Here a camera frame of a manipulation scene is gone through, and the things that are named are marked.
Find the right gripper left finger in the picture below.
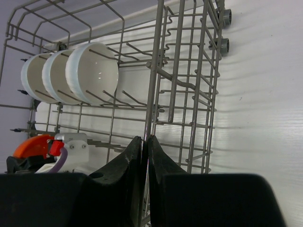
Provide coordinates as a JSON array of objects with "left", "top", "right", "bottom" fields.
[{"left": 0, "top": 136, "right": 142, "bottom": 227}]

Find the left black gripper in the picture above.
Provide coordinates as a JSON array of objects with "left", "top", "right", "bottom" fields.
[{"left": 6, "top": 155, "right": 55, "bottom": 174}]

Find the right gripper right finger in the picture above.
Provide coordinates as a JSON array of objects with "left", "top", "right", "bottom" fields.
[{"left": 148, "top": 136, "right": 286, "bottom": 227}]

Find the white round bowl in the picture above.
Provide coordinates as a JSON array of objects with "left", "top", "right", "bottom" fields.
[
  {"left": 42, "top": 50, "right": 81, "bottom": 105},
  {"left": 21, "top": 53, "right": 58, "bottom": 104},
  {"left": 65, "top": 43, "right": 119, "bottom": 105}
]

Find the grey wire dish rack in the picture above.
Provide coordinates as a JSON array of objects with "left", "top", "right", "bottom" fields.
[{"left": 0, "top": 0, "right": 232, "bottom": 227}]

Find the orange bowl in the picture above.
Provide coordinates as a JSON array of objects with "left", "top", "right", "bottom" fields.
[{"left": 13, "top": 134, "right": 54, "bottom": 158}]

